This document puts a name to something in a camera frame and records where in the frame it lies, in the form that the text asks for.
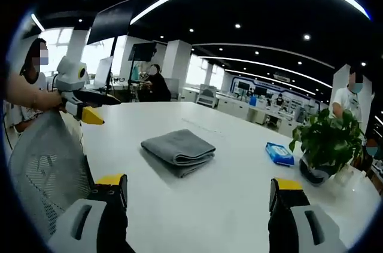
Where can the grey towel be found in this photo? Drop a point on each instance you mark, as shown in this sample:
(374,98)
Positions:
(179,151)

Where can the white board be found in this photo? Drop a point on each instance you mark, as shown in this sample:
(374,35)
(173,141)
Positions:
(103,72)

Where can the dark plant pot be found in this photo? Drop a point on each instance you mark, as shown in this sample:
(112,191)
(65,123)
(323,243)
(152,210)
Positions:
(312,175)

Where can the grey mesh office chair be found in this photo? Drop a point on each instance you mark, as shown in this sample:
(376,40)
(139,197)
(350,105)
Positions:
(45,160)

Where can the black screen on stand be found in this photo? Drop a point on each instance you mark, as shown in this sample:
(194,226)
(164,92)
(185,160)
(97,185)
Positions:
(142,52)

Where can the black light panel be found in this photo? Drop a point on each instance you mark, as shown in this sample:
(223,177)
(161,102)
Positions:
(110,22)

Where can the blue wet wipes packet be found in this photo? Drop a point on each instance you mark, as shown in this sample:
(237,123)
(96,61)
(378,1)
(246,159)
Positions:
(279,153)

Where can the green leafy plant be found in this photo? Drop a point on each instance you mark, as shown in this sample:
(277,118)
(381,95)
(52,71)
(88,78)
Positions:
(329,139)

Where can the white machine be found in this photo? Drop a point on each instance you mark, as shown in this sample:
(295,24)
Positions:
(207,96)

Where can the ceiling air conditioner unit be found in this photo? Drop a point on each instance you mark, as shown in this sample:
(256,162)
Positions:
(282,77)

